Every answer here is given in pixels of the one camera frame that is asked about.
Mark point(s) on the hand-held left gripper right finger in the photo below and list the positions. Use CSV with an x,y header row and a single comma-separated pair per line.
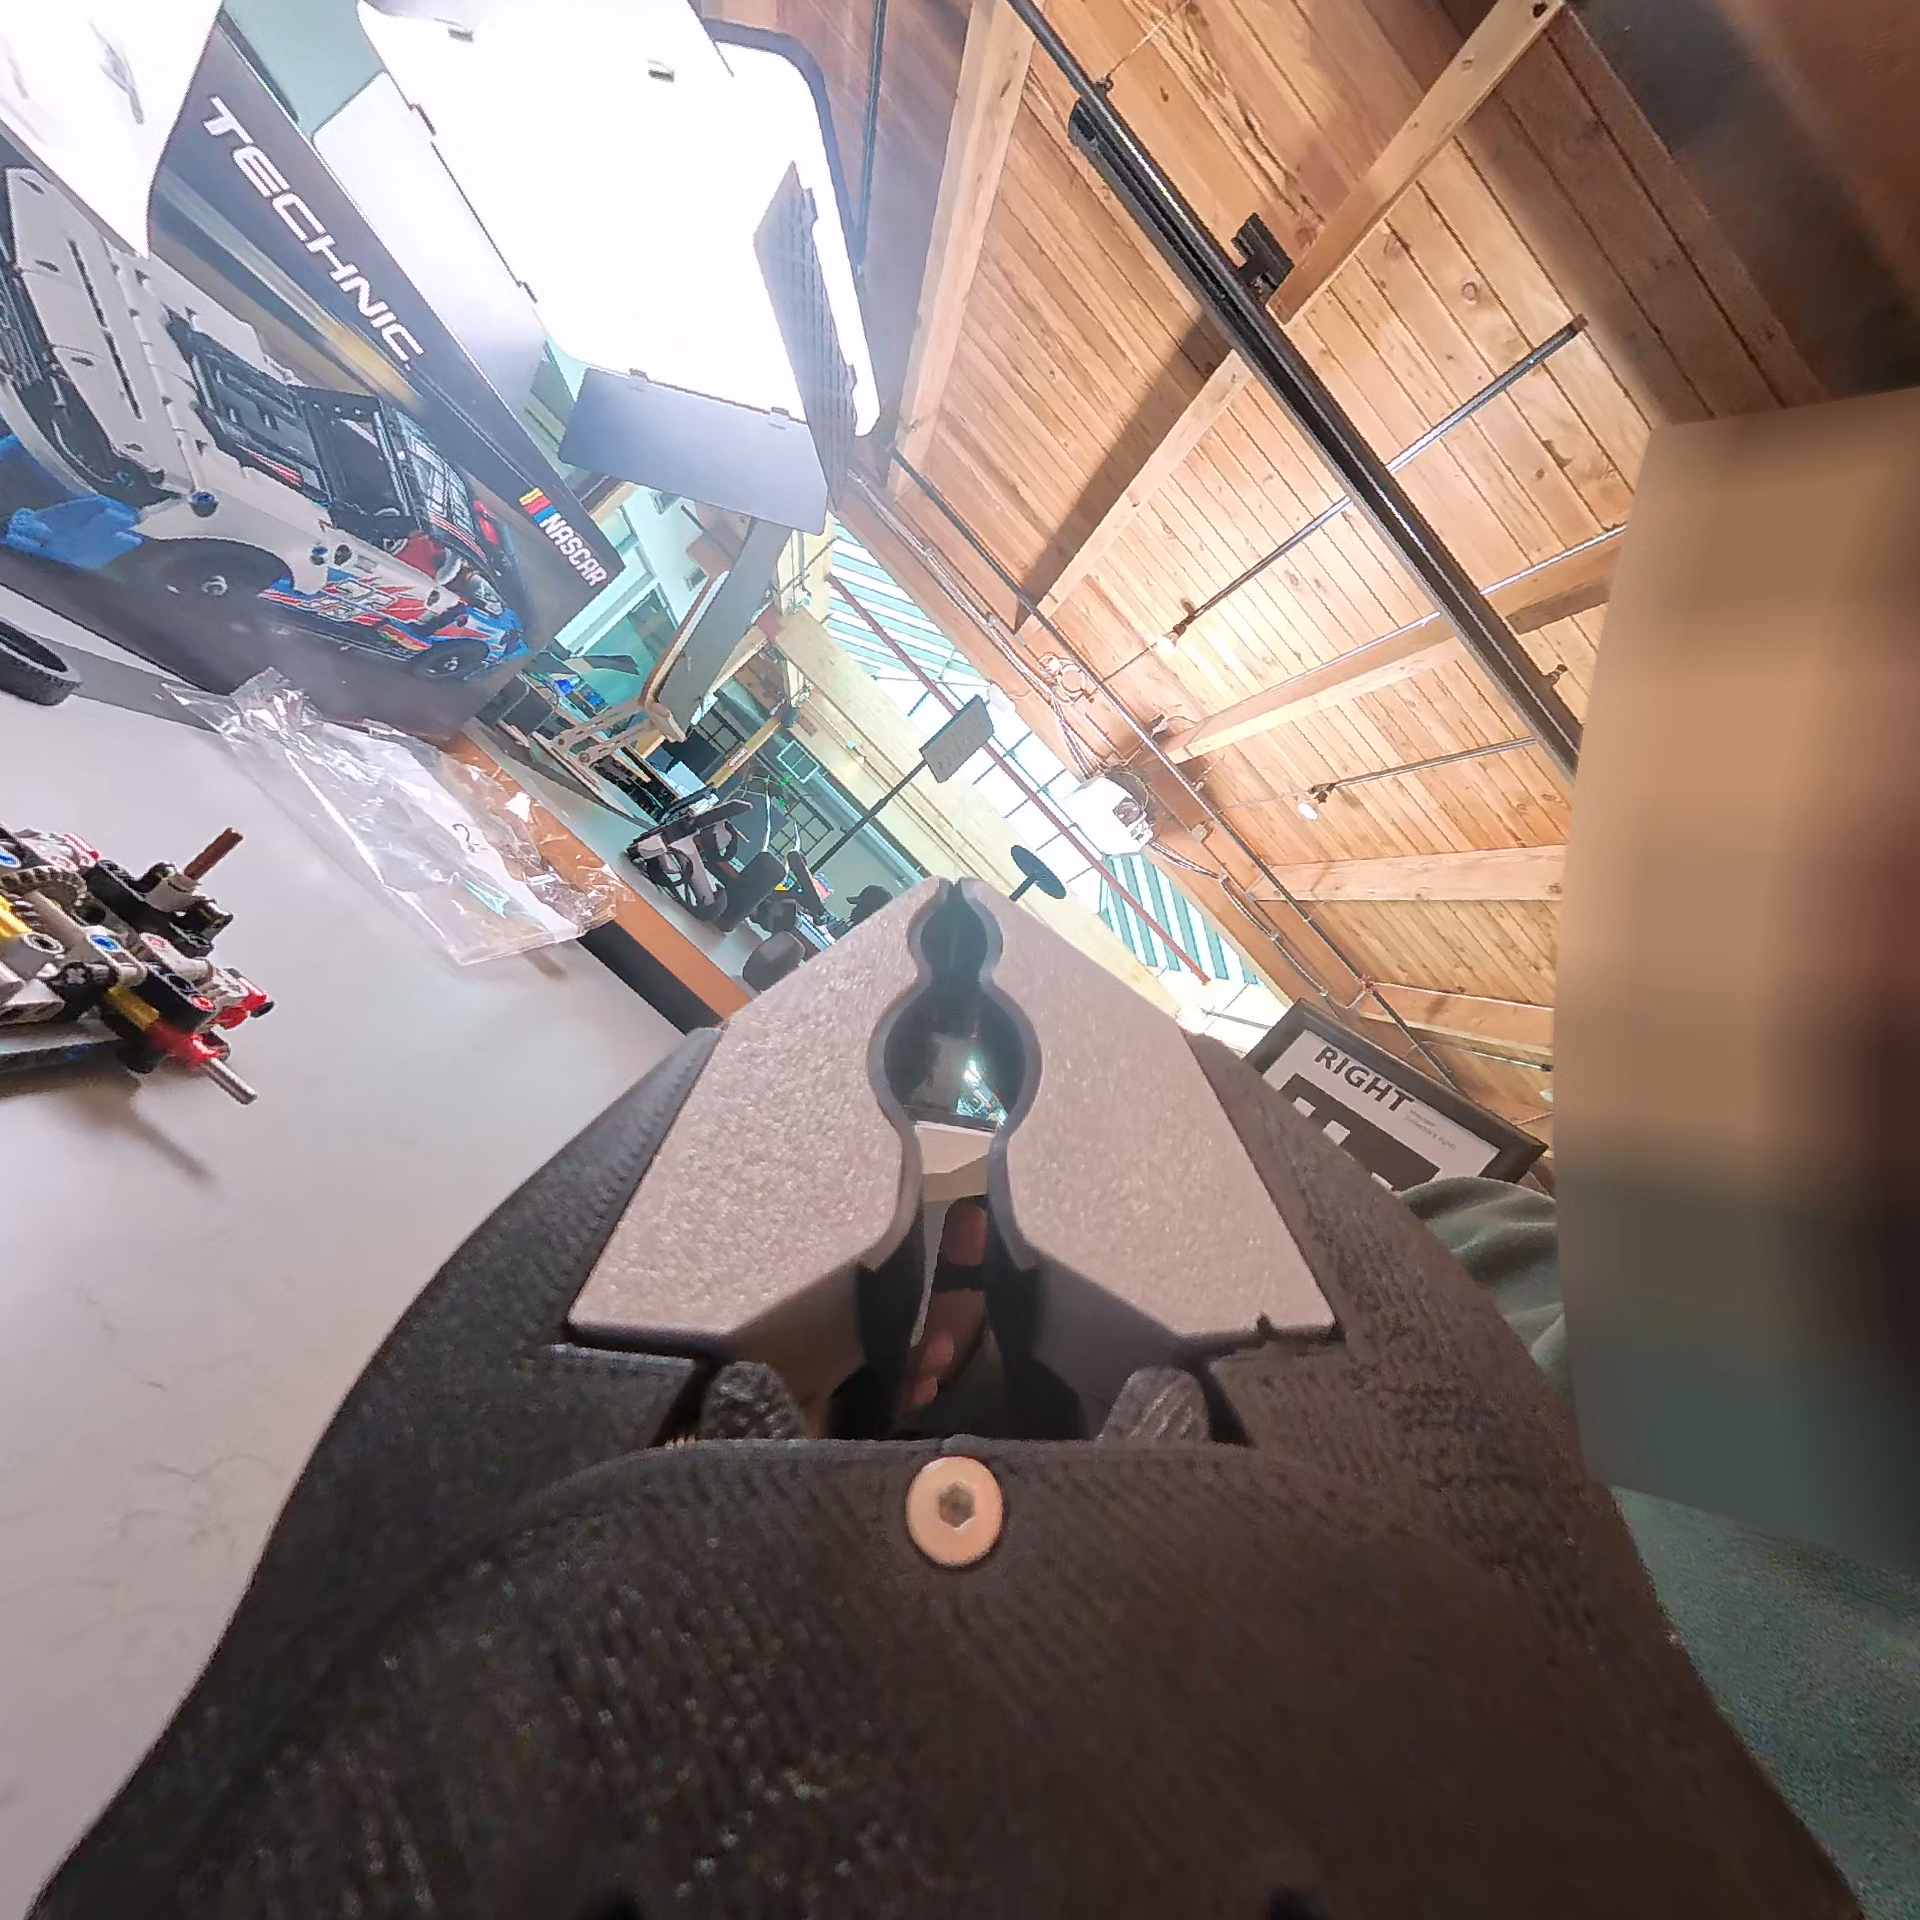
x,y
1155,1185

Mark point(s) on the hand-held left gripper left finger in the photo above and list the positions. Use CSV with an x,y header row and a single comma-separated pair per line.
x,y
751,1185

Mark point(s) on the partly built lego car chassis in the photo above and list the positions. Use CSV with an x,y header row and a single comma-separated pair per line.
x,y
120,946

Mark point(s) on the black lego set box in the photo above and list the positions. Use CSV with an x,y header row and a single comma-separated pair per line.
x,y
301,375

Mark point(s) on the person's right hand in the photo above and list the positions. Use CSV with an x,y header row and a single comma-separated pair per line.
x,y
943,1359

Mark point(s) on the black dumbbell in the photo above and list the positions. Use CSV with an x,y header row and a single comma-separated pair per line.
x,y
781,966

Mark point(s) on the framed black white sign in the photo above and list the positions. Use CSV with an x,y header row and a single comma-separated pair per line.
x,y
1381,1103

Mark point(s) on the wooden edged grey table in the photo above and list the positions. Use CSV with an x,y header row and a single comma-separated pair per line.
x,y
661,962

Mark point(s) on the small panel on black pole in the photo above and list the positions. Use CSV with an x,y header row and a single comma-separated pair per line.
x,y
953,739

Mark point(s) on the clear empty plastic bag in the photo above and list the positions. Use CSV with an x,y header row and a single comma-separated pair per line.
x,y
421,839

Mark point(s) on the plywood stand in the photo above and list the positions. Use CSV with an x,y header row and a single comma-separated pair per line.
x,y
704,646

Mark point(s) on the black rubber toy tire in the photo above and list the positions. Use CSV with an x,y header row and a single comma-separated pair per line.
x,y
33,669

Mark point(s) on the studio light panel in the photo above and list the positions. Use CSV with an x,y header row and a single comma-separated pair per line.
x,y
600,181

